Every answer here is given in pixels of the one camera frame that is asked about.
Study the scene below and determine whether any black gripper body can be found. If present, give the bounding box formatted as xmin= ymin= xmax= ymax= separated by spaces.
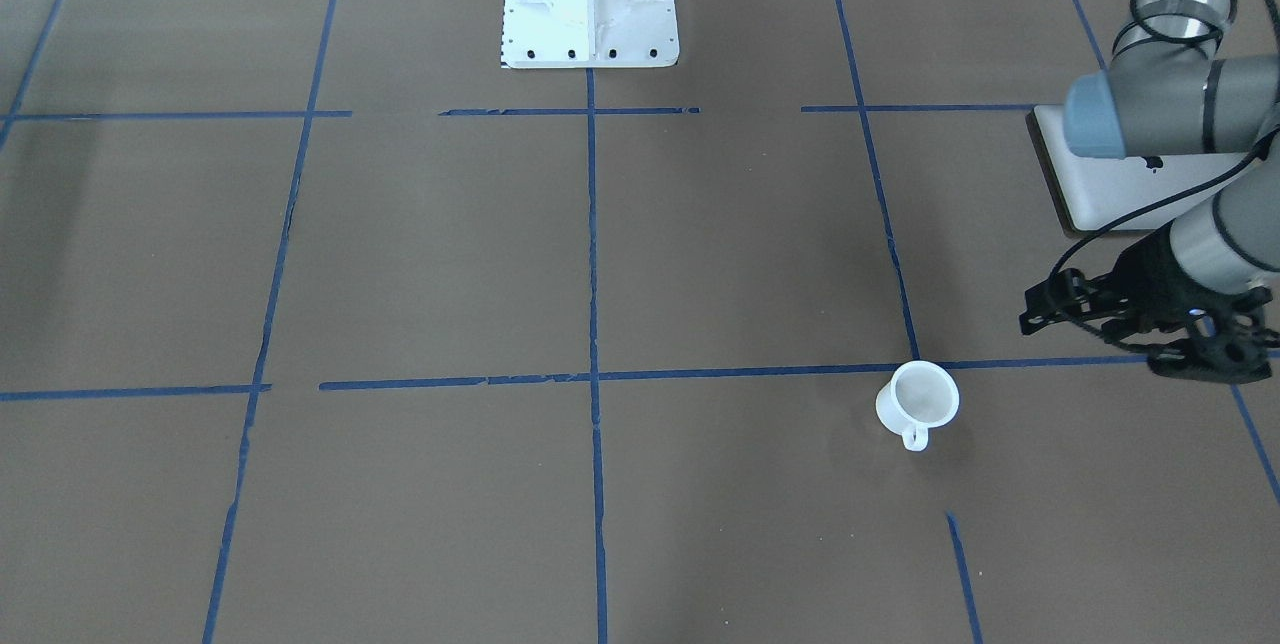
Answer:
xmin=1094 ymin=224 xmax=1221 ymax=341

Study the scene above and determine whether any white plastic cup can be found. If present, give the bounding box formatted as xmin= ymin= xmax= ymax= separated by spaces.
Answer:
xmin=876 ymin=360 xmax=961 ymax=452

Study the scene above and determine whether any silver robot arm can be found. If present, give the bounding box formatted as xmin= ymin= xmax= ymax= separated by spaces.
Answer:
xmin=1019 ymin=0 xmax=1277 ymax=385

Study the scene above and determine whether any grey closed laptop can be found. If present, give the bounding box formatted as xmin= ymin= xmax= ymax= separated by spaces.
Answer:
xmin=1027 ymin=105 xmax=1243 ymax=236

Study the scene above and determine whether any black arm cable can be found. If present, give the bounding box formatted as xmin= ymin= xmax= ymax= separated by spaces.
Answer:
xmin=1044 ymin=0 xmax=1280 ymax=286

